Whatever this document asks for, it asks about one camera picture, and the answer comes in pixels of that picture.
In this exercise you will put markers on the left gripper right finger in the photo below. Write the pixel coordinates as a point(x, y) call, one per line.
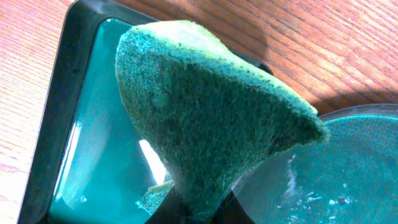
point(231, 212)

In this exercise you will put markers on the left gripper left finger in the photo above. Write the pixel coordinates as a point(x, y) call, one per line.
point(170, 211)

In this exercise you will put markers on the green scouring sponge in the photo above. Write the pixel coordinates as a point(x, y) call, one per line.
point(208, 114)

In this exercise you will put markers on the rectangular black tray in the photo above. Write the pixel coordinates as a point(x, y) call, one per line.
point(90, 165)

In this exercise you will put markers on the round black tray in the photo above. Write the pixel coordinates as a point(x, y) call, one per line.
point(352, 178)

